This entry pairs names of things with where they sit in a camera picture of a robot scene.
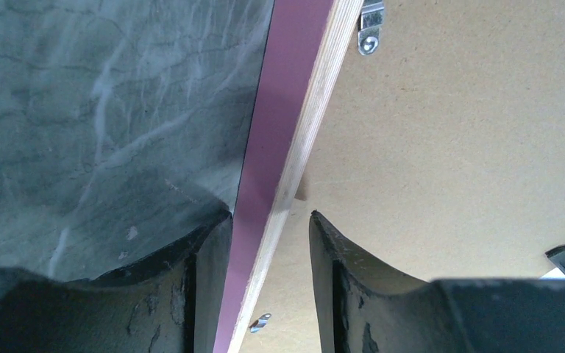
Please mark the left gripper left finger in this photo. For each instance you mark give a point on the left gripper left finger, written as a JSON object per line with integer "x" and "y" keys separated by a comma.
{"x": 168, "y": 301}

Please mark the brown frame backing board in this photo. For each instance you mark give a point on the brown frame backing board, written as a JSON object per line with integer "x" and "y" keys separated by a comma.
{"x": 443, "y": 154}

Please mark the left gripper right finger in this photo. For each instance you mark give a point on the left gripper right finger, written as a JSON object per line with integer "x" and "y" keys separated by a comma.
{"x": 366, "y": 305}

